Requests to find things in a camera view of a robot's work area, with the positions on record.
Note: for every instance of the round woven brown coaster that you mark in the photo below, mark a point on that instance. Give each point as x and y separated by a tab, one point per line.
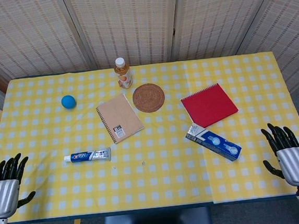
148	98

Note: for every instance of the kraft brown spiral notebook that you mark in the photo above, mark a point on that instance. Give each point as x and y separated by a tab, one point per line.
119	117

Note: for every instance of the blue white toothpaste box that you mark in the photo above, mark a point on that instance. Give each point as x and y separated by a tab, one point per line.
215	144

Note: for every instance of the red spiral notebook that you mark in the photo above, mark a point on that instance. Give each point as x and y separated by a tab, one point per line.
209	105

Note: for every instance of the orange tea bottle white cap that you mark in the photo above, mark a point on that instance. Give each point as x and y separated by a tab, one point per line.
123	76

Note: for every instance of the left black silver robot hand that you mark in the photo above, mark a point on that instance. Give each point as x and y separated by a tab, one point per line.
3	198

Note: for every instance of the yellow white checkered tablecloth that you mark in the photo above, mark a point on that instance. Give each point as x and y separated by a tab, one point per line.
155	174

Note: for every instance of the blue ball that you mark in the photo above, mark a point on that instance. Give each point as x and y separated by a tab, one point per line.
68	102

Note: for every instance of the beige woven folding screen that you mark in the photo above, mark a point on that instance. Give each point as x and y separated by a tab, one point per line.
131	22

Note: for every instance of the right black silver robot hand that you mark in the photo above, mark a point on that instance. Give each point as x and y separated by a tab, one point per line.
295	164

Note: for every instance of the blue white toothpaste tube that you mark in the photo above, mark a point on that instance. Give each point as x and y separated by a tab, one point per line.
85	156

